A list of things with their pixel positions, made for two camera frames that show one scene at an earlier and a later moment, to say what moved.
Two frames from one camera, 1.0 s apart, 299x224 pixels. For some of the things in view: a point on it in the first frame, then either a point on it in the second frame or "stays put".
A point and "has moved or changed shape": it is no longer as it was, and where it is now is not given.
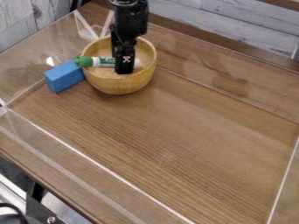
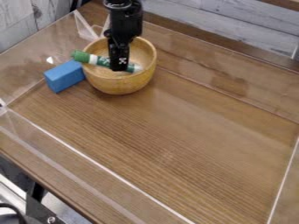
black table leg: x=38 y=192 stays put
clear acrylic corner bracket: x=92 y=32 stays put
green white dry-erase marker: x=101 y=62 has moved or changed shape
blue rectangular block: x=65 y=76 stays put
